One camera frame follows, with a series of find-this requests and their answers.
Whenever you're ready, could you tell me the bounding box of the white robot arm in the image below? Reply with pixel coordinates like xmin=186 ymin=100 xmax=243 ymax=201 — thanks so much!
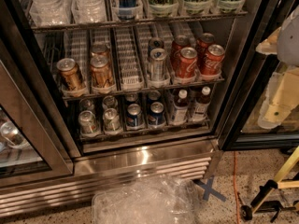
xmin=255 ymin=6 xmax=299 ymax=129

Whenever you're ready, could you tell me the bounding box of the right fridge door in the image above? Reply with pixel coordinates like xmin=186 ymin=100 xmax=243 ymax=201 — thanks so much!
xmin=215 ymin=0 xmax=299 ymax=151

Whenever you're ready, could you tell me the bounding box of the white capped bottle right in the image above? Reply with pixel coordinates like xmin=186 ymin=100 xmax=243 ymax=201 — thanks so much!
xmin=190 ymin=86 xmax=211 ymax=121

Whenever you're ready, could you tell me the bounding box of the white capped bottle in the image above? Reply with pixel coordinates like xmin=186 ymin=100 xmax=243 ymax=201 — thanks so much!
xmin=171 ymin=90 xmax=188 ymax=125
xmin=190 ymin=86 xmax=211 ymax=121

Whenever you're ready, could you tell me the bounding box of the white capped bottle left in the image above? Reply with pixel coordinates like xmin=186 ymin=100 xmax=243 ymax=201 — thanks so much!
xmin=171 ymin=90 xmax=188 ymax=125

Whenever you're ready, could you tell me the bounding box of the stainless steel fridge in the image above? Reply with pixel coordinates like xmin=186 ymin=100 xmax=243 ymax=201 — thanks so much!
xmin=0 ymin=0 xmax=299 ymax=218

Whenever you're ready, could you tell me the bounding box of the left glass fridge door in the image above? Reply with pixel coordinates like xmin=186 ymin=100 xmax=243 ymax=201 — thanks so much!
xmin=0 ymin=42 xmax=73 ymax=188

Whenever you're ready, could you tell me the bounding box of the red cola can front right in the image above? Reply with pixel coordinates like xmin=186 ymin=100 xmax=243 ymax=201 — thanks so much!
xmin=200 ymin=44 xmax=225 ymax=76

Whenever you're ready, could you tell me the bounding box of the red cola can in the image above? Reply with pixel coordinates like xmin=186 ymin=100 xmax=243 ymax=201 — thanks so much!
xmin=195 ymin=33 xmax=215 ymax=58
xmin=170 ymin=35 xmax=191 ymax=70
xmin=175 ymin=47 xmax=197 ymax=78
xmin=200 ymin=44 xmax=225 ymax=76

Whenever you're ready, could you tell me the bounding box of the red cola can rear right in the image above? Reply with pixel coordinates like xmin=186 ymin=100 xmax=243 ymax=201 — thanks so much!
xmin=195 ymin=33 xmax=215 ymax=58

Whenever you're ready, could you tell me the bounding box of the red cola can front left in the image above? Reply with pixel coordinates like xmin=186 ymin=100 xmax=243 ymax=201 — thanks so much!
xmin=175 ymin=47 xmax=197 ymax=78

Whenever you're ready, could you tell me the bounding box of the blue tape cross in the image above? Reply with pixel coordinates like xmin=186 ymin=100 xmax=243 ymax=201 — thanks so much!
xmin=194 ymin=175 xmax=226 ymax=203

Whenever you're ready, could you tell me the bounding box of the red cola can rear left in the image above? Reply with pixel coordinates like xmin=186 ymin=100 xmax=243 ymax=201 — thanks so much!
xmin=170 ymin=35 xmax=191 ymax=70

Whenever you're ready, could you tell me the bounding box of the yellow black wheeled stand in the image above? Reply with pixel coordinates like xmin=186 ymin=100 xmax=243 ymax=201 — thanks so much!
xmin=240 ymin=147 xmax=299 ymax=223

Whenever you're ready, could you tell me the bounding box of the blue pepsi can front right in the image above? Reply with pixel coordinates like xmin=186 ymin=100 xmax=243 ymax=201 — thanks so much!
xmin=148 ymin=102 xmax=164 ymax=125

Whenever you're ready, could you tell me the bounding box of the blue pepsi can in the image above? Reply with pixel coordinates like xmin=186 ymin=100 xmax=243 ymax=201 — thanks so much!
xmin=125 ymin=93 xmax=139 ymax=105
xmin=126 ymin=104 xmax=143 ymax=127
xmin=147 ymin=91 xmax=161 ymax=104
xmin=148 ymin=102 xmax=164 ymax=125

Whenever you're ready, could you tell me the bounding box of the blue pepsi can rear right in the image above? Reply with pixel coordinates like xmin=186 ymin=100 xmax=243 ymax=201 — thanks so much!
xmin=147 ymin=91 xmax=161 ymax=104

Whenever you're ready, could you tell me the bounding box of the silver can front middle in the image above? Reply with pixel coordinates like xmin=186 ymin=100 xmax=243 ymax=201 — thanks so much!
xmin=149 ymin=49 xmax=167 ymax=81

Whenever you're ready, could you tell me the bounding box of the silver can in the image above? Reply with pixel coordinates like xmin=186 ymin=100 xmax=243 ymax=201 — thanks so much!
xmin=149 ymin=49 xmax=167 ymax=81
xmin=104 ymin=108 xmax=121 ymax=131
xmin=78 ymin=110 xmax=99 ymax=134
xmin=79 ymin=98 xmax=95 ymax=113
xmin=102 ymin=95 xmax=118 ymax=110

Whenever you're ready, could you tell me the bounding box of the dark can rear middle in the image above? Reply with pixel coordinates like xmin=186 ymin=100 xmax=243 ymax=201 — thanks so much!
xmin=148 ymin=37 xmax=164 ymax=55

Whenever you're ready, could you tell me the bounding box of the blue pepsi can front left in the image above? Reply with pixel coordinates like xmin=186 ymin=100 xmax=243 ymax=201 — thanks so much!
xmin=126 ymin=104 xmax=143 ymax=127

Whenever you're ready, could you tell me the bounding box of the blue pepsi can rear left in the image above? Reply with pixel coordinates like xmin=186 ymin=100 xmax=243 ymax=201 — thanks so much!
xmin=125 ymin=93 xmax=139 ymax=105

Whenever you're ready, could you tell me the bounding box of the clear plastic bin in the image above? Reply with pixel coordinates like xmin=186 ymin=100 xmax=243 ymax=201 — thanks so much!
xmin=92 ymin=175 xmax=199 ymax=224

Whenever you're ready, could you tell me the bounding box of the gold can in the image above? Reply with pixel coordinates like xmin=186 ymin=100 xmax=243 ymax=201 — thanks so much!
xmin=56 ymin=58 xmax=85 ymax=91
xmin=91 ymin=44 xmax=109 ymax=57
xmin=90 ymin=55 xmax=114 ymax=88

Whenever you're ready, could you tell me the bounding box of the blue red energy drink can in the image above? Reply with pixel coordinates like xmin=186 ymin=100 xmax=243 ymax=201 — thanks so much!
xmin=117 ymin=0 xmax=136 ymax=21

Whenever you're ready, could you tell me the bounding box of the silver can bottom front left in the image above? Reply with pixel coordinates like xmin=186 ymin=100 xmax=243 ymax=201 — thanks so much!
xmin=78 ymin=110 xmax=99 ymax=134

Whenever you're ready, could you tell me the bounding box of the silver can bottom rear left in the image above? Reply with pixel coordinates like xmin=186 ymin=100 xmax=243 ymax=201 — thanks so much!
xmin=79 ymin=98 xmax=95 ymax=113

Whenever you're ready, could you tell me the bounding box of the gold can front left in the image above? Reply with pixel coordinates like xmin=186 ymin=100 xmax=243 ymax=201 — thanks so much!
xmin=56 ymin=58 xmax=85 ymax=91

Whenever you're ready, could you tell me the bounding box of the can behind left door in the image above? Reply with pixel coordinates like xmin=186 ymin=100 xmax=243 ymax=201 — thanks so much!
xmin=0 ymin=121 xmax=29 ymax=149

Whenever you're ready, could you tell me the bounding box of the orange cable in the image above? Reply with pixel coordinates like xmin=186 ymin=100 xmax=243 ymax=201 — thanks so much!
xmin=233 ymin=151 xmax=241 ymax=224

